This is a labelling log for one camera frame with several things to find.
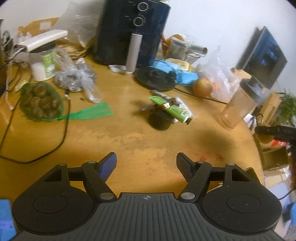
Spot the clear plastic bag of seeds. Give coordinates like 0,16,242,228
52,48,102,103

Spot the brown crumpled paper bag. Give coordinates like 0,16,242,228
56,39,92,60

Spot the yellow wipes pack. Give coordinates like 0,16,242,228
165,58,194,71

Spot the marble pattern nail clipper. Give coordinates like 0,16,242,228
151,90,170,100

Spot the black round cap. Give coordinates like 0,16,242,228
148,110,174,131

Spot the black kettle base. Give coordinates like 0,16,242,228
134,67,177,92

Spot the orange fruit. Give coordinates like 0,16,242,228
193,78,213,97

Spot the white tub with green label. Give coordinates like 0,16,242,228
29,48,56,82

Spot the green cream tube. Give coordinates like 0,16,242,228
149,96,192,124

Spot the green net bag of nuts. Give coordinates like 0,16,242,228
20,83,113,121

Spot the bag of cotton swabs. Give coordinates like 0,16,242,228
174,97,196,118

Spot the clear shaker bottle grey lid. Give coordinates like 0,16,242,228
219,75,268,129

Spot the cardboard box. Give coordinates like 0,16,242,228
255,126,295,171

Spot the blue wet wipes pack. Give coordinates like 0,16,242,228
151,59,200,87

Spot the black power cable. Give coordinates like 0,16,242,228
0,58,71,165

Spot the dark blue air fryer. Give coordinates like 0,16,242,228
93,1,171,73

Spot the dark monitor screen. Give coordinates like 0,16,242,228
236,26,287,89

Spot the white long handheld device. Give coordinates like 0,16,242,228
16,29,68,52

